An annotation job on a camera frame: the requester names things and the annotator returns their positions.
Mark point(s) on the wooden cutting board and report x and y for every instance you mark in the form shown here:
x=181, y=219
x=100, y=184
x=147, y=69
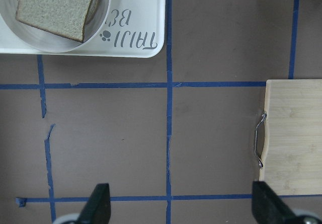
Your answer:
x=290, y=162

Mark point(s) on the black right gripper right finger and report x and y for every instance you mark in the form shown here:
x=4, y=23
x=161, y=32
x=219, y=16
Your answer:
x=268, y=208

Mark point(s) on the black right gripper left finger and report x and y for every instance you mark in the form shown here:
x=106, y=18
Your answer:
x=98, y=207

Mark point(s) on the cream bear tray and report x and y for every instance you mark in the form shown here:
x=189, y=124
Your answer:
x=134, y=28

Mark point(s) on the round cream plate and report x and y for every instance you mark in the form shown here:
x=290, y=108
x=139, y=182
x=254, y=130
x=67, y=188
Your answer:
x=19, y=38

